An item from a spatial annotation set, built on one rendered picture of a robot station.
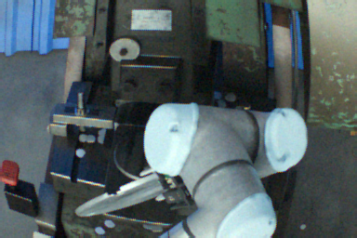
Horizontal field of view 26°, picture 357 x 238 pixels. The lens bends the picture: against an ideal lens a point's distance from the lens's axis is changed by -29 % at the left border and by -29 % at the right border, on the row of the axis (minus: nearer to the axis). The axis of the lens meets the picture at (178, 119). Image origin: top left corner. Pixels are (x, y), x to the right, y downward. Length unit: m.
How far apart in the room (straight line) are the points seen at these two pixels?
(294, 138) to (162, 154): 0.16
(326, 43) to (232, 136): 0.26
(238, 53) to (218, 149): 0.98
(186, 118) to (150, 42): 0.64
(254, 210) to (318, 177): 1.89
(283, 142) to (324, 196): 1.71
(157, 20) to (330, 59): 0.51
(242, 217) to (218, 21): 0.66
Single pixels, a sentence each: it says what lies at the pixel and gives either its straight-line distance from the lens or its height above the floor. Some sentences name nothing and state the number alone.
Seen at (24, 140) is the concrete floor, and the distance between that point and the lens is 3.05.
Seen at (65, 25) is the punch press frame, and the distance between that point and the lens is 1.69.
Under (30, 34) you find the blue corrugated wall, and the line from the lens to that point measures 3.37.
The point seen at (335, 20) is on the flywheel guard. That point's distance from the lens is 1.25.
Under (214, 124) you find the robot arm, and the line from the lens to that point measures 1.12.
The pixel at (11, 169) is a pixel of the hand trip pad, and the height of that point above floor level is 0.76.
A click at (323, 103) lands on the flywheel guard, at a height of 1.17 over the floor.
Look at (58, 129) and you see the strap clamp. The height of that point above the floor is 0.72.
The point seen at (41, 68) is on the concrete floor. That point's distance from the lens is 3.34.
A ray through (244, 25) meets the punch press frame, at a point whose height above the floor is 1.11.
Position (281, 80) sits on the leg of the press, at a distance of 2.15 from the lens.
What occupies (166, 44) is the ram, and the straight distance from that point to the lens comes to 1.74.
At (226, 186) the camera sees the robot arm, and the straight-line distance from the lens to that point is 1.06.
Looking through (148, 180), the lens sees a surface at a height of 1.05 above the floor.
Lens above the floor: 2.09
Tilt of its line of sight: 43 degrees down
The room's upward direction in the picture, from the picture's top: straight up
